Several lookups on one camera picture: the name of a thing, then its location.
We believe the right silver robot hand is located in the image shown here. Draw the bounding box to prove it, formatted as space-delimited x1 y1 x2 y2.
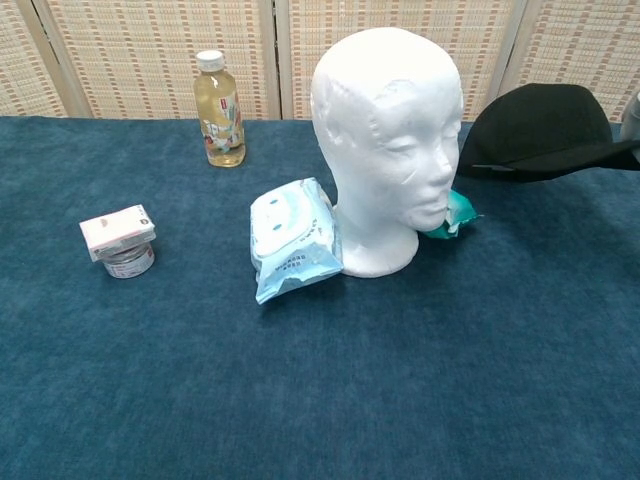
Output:
620 92 640 143

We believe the black baseball cap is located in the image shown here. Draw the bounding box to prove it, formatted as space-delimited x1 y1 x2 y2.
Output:
456 83 640 184

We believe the white foam mannequin head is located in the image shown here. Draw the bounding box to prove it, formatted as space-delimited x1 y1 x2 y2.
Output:
310 27 462 278

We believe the small drink bottle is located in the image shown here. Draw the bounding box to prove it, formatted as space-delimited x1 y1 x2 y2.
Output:
193 50 247 169

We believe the woven folding screen panel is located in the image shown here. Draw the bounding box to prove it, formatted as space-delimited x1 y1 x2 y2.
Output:
0 0 94 119
497 0 640 124
29 0 280 121
273 0 529 122

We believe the green tissue pack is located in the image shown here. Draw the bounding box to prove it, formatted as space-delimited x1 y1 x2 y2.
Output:
422 188 486 241

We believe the light blue wet wipes pack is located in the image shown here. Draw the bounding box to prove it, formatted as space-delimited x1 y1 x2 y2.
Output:
249 176 345 305

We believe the blue felt table cover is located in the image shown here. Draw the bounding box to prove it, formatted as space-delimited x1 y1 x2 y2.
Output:
0 115 640 480

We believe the small white round jar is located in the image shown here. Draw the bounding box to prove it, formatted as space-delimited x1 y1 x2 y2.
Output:
102 239 157 280

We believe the small pink white box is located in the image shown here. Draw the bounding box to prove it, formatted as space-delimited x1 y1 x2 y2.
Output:
78 203 157 264

